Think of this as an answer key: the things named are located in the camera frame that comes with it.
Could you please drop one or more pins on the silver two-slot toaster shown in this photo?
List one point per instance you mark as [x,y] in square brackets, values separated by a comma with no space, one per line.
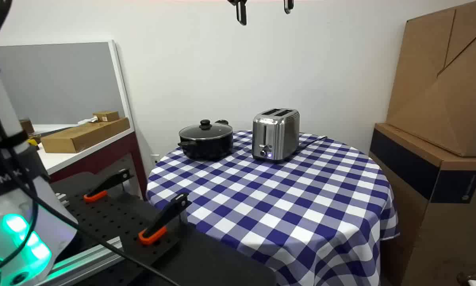
[275,136]

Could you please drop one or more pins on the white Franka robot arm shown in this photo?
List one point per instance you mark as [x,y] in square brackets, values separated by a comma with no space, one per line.
[17,233]

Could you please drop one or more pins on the black pot lid with knob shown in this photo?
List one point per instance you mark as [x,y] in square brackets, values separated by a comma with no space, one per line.
[207,129]

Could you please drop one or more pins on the black cooking pot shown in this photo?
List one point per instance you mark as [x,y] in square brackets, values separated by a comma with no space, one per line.
[207,148]

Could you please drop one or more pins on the small wooden block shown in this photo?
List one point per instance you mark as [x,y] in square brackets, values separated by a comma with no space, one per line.
[107,117]

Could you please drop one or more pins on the large plain cardboard box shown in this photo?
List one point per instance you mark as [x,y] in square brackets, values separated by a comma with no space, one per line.
[450,85]

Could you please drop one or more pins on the grey partition panel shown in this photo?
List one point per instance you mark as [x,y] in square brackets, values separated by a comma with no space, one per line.
[58,85]

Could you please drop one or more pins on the flat cardboard box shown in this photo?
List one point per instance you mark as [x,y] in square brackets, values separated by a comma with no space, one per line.
[85,136]

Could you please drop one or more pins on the blue white checkered tablecloth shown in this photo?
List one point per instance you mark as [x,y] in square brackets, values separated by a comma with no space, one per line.
[280,212]

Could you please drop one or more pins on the white desk with red side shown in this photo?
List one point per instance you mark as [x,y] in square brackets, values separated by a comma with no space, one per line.
[74,156]

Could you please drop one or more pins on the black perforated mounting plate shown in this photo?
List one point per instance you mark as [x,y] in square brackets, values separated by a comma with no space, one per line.
[117,220]

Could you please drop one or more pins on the cardboard box with black band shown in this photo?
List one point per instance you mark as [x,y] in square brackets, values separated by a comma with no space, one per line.
[434,223]

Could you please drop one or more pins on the aluminium rail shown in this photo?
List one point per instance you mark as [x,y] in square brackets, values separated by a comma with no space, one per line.
[85,263]

